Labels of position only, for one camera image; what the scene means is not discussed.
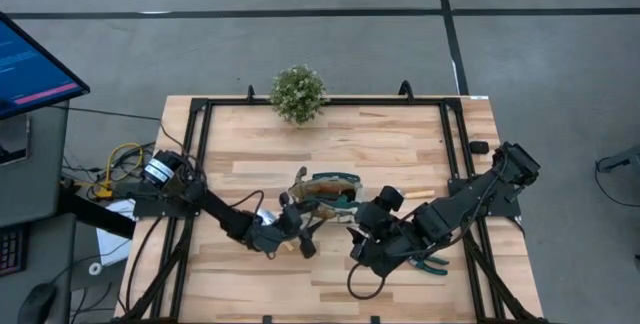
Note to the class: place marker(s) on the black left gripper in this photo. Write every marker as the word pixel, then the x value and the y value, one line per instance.
pixel 275 231

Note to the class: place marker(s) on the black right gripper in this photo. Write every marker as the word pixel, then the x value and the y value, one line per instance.
pixel 390 249

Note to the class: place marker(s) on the cream canvas green-trimmed gardening bag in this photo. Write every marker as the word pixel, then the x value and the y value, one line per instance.
pixel 325 186

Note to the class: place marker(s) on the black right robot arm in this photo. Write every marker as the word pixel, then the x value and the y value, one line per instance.
pixel 470 194

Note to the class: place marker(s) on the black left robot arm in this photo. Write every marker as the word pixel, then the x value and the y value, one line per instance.
pixel 225 214

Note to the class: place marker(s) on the black table clamp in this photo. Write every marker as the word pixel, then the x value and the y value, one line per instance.
pixel 250 93
pixel 406 88
pixel 375 320
pixel 267 320

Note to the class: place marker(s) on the small green potted plant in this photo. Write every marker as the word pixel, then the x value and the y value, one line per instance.
pixel 298 95

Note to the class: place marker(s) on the small black block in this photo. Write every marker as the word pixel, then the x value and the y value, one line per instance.
pixel 479 147

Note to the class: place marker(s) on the small white sticker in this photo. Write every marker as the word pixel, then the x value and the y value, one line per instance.
pixel 479 97

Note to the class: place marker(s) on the white paper sheet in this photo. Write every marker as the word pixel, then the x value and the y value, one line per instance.
pixel 112 249

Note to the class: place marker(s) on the black desk support beam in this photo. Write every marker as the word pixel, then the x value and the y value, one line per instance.
pixel 100 219

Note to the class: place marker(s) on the white tape roll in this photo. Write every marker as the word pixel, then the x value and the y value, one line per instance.
pixel 90 268

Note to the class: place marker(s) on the grey desk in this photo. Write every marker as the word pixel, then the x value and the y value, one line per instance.
pixel 45 189

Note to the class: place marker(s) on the grey stand foot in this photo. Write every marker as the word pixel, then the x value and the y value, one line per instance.
pixel 625 156

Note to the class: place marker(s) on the black computer mouse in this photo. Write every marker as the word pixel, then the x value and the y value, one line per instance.
pixel 37 304

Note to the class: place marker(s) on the black keyboard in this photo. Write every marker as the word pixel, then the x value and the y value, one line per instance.
pixel 10 251

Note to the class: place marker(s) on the grey monitor stand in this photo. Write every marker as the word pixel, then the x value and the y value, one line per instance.
pixel 12 139

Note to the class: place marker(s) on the computer monitor blue screen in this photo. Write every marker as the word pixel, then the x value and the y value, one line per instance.
pixel 30 69

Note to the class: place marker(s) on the black aluminium table frame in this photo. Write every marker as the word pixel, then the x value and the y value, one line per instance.
pixel 235 101

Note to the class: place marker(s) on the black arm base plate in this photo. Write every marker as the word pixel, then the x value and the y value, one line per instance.
pixel 505 208
pixel 150 210

